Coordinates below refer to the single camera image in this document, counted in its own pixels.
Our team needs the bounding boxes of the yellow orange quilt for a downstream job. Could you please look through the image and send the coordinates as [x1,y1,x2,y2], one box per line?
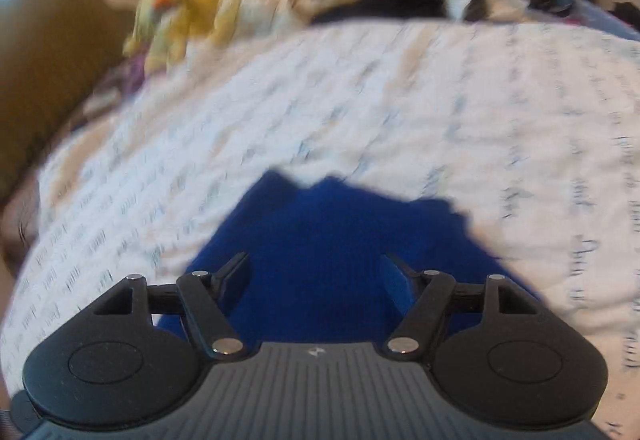
[122,0,322,74]

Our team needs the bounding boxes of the dark grey jacket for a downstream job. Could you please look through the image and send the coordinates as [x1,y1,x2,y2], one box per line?
[612,1,640,32]

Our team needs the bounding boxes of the brown headboard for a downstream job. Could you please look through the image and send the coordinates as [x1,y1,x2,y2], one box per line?
[0,0,142,207]

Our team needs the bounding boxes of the light blue bed cover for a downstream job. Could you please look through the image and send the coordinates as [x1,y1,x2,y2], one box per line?
[565,0,640,41]

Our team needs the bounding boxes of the purple cloth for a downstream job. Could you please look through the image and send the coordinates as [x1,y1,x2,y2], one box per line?
[97,54,151,96]

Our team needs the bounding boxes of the blue knit garment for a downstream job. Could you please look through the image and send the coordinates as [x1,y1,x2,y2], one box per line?
[155,170,546,357]

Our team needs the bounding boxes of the white script-printed bed sheet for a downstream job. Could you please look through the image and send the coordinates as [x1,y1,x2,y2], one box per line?
[0,17,640,440]

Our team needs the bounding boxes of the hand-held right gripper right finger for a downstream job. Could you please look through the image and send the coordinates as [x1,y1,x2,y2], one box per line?
[380,253,544,361]

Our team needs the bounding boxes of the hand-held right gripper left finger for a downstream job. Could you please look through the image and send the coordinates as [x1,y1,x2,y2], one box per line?
[95,251,251,361]

